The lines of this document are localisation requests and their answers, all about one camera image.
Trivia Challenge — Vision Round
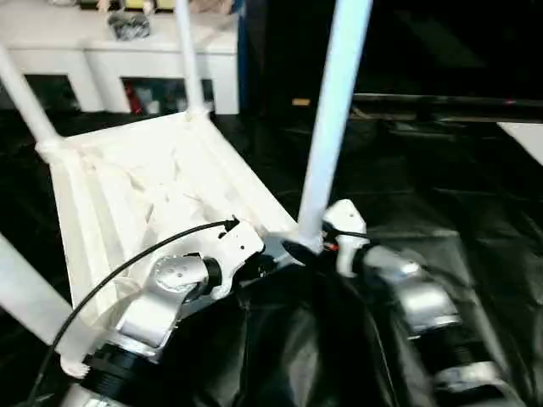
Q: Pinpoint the white board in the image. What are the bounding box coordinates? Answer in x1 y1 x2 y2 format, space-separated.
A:
495 121 543 166

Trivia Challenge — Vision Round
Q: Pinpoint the tan rounded ornament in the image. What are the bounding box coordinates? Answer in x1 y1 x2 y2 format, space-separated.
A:
190 0 234 14

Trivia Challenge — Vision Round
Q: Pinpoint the red item in cabinet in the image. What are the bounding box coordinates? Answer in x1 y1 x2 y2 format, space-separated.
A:
126 82 145 114

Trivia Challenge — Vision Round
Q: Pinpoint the white glass-door cabinet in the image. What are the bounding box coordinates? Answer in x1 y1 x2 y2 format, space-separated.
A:
0 0 239 115

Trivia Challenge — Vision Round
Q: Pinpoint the black table mat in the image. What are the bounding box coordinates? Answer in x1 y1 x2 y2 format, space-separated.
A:
0 108 543 407

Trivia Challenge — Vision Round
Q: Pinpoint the white plastic table top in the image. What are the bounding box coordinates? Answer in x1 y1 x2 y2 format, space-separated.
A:
36 109 319 378

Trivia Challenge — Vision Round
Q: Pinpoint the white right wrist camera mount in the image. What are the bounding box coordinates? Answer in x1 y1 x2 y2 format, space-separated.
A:
322 198 370 279

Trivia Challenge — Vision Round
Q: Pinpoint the black bundle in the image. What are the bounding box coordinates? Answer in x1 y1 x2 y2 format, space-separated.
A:
108 12 153 42

